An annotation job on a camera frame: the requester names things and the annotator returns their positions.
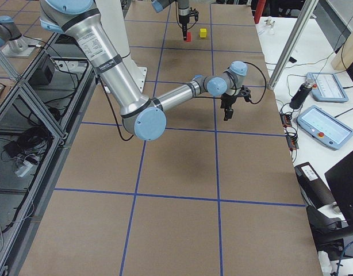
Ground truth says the black monitor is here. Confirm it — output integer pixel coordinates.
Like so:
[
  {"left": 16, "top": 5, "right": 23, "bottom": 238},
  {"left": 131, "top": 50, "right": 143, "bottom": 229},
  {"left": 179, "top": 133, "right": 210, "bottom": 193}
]
[{"left": 325, "top": 151, "right": 353, "bottom": 223}]

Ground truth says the teach pendant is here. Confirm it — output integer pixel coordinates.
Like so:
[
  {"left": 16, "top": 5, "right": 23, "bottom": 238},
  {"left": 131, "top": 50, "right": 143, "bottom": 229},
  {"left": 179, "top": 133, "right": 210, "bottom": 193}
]
[
  {"left": 297, "top": 105, "right": 353, "bottom": 150},
  {"left": 306, "top": 72, "right": 349, "bottom": 103}
]

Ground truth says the white power strip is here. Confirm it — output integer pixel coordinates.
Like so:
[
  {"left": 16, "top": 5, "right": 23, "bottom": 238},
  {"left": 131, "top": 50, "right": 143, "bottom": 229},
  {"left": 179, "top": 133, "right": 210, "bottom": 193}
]
[{"left": 15, "top": 160, "right": 33, "bottom": 177}]

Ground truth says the black cylindrical bottle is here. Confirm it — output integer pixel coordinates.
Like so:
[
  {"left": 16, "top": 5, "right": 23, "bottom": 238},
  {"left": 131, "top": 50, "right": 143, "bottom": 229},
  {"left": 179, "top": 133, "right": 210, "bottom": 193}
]
[{"left": 289, "top": 79, "right": 314, "bottom": 110}]

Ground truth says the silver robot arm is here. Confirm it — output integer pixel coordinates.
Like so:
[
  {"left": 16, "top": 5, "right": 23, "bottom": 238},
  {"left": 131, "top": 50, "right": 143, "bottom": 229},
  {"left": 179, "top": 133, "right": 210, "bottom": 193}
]
[
  {"left": 151, "top": 0, "right": 199, "bottom": 41},
  {"left": 40, "top": 1, "right": 251, "bottom": 141}
]

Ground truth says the white camera mast pedestal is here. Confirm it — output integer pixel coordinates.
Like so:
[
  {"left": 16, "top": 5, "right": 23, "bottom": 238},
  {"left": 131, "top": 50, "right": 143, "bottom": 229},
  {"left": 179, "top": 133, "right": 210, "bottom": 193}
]
[{"left": 95, "top": 0, "right": 147, "bottom": 92}]

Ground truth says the aluminium frame post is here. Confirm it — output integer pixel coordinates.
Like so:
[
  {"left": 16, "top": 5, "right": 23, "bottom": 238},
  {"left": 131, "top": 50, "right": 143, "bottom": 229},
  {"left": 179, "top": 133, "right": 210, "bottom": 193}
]
[{"left": 267, "top": 0, "right": 319, "bottom": 90}]

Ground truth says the red wooden block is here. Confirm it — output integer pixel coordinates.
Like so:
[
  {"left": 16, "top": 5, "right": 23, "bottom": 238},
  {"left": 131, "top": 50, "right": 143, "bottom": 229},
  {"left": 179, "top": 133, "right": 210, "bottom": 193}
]
[{"left": 185, "top": 32, "right": 191, "bottom": 42}]

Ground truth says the red fire extinguisher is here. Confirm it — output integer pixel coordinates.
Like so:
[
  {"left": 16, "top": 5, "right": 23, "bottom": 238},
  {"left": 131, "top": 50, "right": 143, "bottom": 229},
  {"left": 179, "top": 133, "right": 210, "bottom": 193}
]
[{"left": 254, "top": 0, "right": 266, "bottom": 24}]

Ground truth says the black box with label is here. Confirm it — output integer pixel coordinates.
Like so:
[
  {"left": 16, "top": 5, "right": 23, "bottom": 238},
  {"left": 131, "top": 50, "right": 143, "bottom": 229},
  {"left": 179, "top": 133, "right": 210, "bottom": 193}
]
[{"left": 294, "top": 162, "right": 335, "bottom": 209}]

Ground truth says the yellow wooden block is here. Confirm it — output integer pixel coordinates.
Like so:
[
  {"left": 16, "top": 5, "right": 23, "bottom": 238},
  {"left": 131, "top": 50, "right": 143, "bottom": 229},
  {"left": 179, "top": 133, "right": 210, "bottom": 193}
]
[{"left": 199, "top": 28, "right": 208, "bottom": 39}]

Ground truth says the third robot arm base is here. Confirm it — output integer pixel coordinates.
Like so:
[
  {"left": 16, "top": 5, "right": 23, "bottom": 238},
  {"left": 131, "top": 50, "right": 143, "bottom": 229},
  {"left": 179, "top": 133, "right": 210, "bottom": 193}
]
[{"left": 0, "top": 16, "right": 41, "bottom": 58}]

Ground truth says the near teach pendant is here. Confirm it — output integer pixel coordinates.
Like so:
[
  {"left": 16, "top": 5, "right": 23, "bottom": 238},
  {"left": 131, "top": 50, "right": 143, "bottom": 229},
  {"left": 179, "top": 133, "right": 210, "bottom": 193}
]
[{"left": 297, "top": 105, "right": 353, "bottom": 150}]

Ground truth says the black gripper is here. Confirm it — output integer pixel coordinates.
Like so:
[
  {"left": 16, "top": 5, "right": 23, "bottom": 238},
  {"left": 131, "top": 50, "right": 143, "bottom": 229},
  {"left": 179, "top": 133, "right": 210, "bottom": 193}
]
[
  {"left": 177, "top": 7, "right": 199, "bottom": 41},
  {"left": 220, "top": 86, "right": 251, "bottom": 121}
]

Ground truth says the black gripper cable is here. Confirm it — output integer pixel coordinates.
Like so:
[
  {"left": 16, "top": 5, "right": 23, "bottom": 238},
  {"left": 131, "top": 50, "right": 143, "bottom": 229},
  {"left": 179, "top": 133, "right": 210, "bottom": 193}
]
[{"left": 239, "top": 62, "right": 268, "bottom": 105}]

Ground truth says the far teach pendant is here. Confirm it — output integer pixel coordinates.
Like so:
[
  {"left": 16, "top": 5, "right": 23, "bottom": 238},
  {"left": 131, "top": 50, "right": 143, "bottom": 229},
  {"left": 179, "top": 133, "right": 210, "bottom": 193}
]
[{"left": 306, "top": 72, "right": 349, "bottom": 103}]

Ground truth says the orange black electronics board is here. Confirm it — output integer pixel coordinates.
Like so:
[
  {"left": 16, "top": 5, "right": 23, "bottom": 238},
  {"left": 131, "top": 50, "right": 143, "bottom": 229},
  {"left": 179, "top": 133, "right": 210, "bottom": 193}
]
[{"left": 280, "top": 113, "right": 299, "bottom": 152}]

